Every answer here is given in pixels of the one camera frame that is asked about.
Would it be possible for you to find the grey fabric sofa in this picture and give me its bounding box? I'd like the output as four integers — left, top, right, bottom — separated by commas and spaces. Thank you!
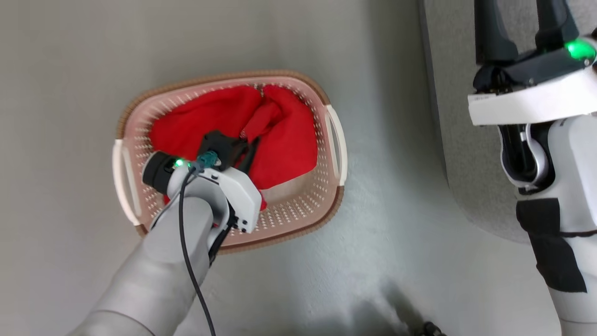
417, 0, 597, 244

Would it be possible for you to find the long black arm cable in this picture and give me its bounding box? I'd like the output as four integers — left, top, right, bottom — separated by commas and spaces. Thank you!
179, 166, 218, 336

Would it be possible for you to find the cream perforated laundry basket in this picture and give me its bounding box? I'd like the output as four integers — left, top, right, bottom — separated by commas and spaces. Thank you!
112, 70, 348, 255

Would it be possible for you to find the short black arm cable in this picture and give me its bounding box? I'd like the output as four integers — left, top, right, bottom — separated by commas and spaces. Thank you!
208, 204, 236, 267

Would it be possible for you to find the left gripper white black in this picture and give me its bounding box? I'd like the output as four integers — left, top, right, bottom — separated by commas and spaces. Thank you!
142, 130, 263, 233

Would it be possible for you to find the red clothing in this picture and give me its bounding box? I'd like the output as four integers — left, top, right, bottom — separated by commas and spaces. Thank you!
148, 84, 319, 211

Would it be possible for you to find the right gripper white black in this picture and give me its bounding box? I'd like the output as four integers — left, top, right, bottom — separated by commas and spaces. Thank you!
468, 0, 597, 127

